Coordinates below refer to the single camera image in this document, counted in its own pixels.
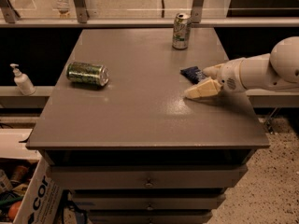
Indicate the white cardboard box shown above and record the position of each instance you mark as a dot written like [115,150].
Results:
[28,181]

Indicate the white pump lotion bottle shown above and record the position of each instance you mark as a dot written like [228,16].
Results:
[22,81]

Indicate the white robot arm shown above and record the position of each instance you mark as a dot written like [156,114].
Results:
[274,71]

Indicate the blue rxbar blueberry wrapper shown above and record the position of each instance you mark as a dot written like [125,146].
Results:
[193,74]

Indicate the grey drawer cabinet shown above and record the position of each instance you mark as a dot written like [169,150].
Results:
[103,144]

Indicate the top drawer knob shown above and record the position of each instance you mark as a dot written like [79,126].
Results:
[149,183]

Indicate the drawer knob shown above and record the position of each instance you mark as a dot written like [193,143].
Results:
[149,183]
[150,207]

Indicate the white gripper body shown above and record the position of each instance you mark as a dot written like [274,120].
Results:
[229,74]

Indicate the orange ball in box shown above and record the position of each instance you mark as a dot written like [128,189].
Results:
[13,210]

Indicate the green can sideways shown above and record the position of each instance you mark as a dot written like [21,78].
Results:
[87,73]

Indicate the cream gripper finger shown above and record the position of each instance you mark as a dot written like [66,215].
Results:
[207,87]
[212,71]

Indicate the upright white green can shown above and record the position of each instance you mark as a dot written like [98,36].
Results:
[181,31]

